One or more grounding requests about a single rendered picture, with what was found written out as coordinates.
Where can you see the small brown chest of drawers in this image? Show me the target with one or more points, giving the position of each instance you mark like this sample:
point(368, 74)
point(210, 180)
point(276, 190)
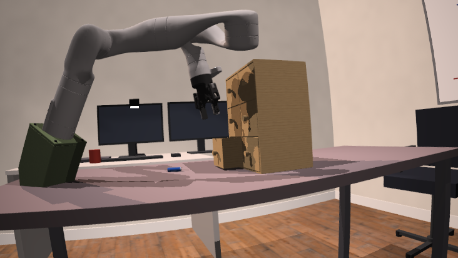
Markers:
point(283, 115)

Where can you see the blue aa battery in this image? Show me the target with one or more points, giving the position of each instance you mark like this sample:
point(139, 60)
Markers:
point(176, 169)

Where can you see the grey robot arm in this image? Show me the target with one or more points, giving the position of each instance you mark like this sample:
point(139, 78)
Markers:
point(158, 34)

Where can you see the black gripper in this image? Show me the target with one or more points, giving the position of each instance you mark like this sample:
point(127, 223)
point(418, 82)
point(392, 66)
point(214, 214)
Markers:
point(204, 85)

